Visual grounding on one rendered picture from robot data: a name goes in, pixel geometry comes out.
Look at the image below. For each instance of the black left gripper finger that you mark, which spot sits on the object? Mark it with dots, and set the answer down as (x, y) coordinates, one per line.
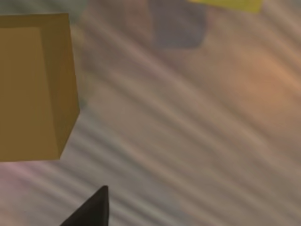
(94, 209)

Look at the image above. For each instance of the bright yellow block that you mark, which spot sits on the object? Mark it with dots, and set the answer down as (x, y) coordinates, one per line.
(235, 4)

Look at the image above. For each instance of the brown cardboard box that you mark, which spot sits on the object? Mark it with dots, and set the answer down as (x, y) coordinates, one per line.
(33, 87)

